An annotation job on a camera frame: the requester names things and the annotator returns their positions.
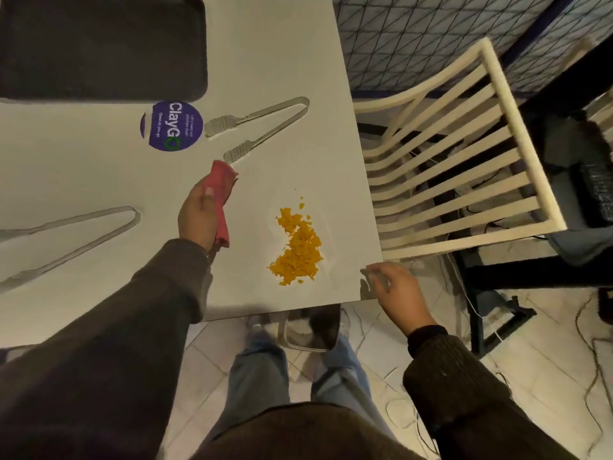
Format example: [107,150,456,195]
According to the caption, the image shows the dark grey bag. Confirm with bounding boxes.
[539,112,613,266]

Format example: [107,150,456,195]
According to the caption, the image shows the person's right forearm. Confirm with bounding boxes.
[402,325,581,460]

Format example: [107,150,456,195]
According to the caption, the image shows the person's right hand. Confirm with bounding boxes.
[366,262,437,338]

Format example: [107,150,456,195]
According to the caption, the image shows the person's right leg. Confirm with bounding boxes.
[310,334,398,439]

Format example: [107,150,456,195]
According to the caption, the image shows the clear plastic tongs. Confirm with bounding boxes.
[204,96,310,165]
[0,206,142,295]

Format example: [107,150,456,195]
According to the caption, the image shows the person's left shoe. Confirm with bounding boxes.
[245,314,270,337]

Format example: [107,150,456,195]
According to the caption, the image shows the person's leg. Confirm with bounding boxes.
[205,328,290,443]
[310,334,398,439]

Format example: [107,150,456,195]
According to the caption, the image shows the black ribbed device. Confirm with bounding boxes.
[571,160,613,229]

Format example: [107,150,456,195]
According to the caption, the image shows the person's left leg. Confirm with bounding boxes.
[205,328,290,443]

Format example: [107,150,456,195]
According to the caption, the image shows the person's left hand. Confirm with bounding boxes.
[178,176,238,252]

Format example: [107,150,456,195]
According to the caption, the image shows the dark rectangular tray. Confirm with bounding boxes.
[0,0,208,103]

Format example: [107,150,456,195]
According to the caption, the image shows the black metal table base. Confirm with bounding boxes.
[452,246,613,358]

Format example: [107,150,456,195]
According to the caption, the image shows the person's left forearm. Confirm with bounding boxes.
[0,238,214,460]

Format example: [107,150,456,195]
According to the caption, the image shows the red cloth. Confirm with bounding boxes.
[208,160,239,249]

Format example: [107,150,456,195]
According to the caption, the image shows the person's brown sweater torso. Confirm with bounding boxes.
[191,401,428,460]

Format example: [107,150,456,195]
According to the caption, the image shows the white floor cable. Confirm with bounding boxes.
[443,256,506,344]

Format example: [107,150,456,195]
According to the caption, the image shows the cream wooden slatted chair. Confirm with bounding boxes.
[353,37,569,262]

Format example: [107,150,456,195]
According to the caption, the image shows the pile of orange crumbs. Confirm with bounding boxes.
[268,196,325,287]

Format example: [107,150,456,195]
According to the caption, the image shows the purple round sticker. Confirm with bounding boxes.
[140,100,204,153]

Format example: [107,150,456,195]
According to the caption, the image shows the black floor cable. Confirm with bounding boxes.
[572,289,613,453]

